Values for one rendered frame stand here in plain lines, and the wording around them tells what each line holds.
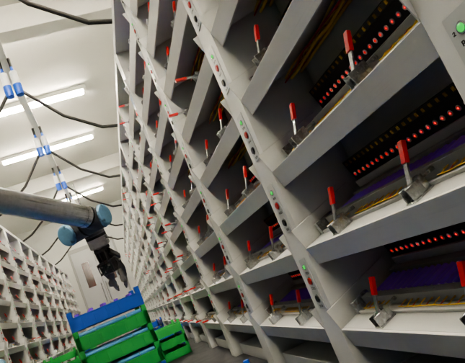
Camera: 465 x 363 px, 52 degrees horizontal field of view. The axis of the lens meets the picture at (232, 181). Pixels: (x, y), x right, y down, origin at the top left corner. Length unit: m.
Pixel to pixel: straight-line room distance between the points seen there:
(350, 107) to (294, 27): 0.19
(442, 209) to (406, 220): 0.08
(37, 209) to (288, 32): 1.16
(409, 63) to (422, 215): 0.21
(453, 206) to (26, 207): 1.39
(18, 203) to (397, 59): 1.35
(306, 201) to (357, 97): 0.44
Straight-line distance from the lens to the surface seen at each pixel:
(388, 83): 0.70
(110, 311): 2.09
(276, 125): 1.17
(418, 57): 0.65
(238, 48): 1.24
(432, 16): 0.61
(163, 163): 2.56
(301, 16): 0.85
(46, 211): 1.80
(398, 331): 0.92
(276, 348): 1.81
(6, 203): 1.71
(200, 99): 1.51
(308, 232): 1.12
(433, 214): 0.71
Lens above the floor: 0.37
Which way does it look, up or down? 10 degrees up
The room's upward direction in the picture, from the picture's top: 23 degrees counter-clockwise
